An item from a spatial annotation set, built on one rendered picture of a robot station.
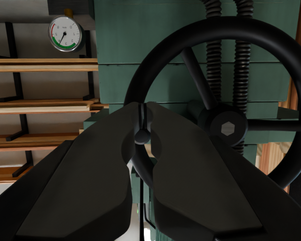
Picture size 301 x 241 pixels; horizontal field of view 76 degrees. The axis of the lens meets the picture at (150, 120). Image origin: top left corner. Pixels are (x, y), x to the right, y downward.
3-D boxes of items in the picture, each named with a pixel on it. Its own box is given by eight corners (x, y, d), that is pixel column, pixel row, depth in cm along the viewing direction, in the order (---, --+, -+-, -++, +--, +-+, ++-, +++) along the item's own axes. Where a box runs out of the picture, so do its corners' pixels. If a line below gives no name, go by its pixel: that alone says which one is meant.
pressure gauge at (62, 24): (79, 3, 35) (82, 51, 36) (85, 10, 38) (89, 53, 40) (44, 4, 35) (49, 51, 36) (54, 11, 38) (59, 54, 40)
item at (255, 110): (279, 102, 45) (276, 118, 46) (238, 94, 66) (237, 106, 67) (108, 104, 45) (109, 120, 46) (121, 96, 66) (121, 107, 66)
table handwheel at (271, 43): (361, 13, 23) (313, 224, 29) (263, 43, 43) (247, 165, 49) (118, 6, 23) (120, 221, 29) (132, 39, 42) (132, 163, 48)
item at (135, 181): (148, 173, 85) (149, 203, 88) (148, 164, 94) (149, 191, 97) (129, 173, 85) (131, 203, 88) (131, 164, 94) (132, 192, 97)
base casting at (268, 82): (295, 61, 43) (289, 102, 45) (212, 71, 100) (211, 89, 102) (95, 64, 43) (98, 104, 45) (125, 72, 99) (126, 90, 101)
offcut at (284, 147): (297, 136, 52) (295, 150, 53) (281, 134, 54) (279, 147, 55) (302, 140, 49) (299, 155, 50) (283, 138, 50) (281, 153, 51)
